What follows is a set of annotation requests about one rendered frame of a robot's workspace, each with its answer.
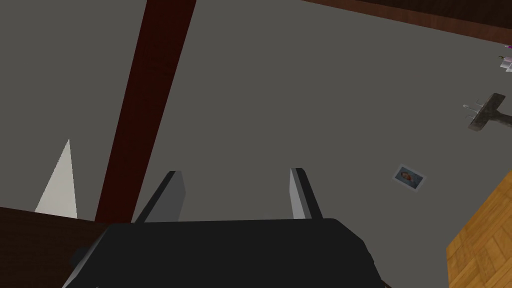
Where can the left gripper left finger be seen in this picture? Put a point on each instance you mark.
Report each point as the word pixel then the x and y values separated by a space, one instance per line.
pixel 168 200

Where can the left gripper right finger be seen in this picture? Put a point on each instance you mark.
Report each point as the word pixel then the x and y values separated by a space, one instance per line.
pixel 300 196

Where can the small framed portrait picture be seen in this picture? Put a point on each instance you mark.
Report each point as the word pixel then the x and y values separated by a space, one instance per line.
pixel 408 178

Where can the grey wall coat rack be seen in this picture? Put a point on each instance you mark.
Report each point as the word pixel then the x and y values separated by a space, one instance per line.
pixel 486 112

